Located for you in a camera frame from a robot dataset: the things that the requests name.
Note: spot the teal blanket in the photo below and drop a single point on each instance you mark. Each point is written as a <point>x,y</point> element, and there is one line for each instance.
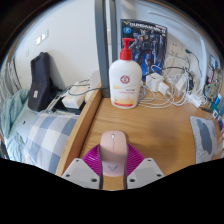
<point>11,111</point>

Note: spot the grey metal desk frame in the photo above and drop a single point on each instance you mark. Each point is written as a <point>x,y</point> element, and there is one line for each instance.
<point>101,50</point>

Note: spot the blue white checked pillow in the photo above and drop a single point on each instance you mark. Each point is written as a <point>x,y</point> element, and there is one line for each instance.
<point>50,140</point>

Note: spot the white wall outlet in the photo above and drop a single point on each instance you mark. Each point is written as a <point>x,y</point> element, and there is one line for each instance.
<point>175,49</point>

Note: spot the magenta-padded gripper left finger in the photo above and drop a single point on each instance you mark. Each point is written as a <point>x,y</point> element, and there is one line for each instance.
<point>78,171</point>

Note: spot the grey blotch-print mouse pad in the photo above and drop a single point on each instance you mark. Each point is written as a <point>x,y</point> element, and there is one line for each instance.
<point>205,136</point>

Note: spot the black bag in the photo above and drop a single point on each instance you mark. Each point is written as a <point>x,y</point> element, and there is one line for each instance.
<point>40,83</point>

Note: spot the white wall switch plate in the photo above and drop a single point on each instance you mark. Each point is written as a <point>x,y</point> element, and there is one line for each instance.
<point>42,37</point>

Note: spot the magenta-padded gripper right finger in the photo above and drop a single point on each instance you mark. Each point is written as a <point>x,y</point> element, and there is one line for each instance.
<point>148,171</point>

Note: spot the pink computer mouse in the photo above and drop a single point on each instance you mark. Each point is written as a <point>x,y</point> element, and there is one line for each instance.
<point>113,150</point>

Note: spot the white red-pump lotion bottle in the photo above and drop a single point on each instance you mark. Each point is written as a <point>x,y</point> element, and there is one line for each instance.
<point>125,83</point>

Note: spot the white charger block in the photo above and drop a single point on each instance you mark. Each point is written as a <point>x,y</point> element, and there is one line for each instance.
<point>163,89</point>
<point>154,81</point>

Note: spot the tan robot figure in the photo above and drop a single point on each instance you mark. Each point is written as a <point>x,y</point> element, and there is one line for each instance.
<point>213,85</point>

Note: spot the white desk lamp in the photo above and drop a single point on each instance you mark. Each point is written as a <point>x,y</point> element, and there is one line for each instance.
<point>202,50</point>

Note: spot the white box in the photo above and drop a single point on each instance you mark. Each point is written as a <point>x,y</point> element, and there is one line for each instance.
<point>75,100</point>

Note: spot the blue robot model kit box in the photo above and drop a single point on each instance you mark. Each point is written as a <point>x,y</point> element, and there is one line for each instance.
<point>150,43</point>

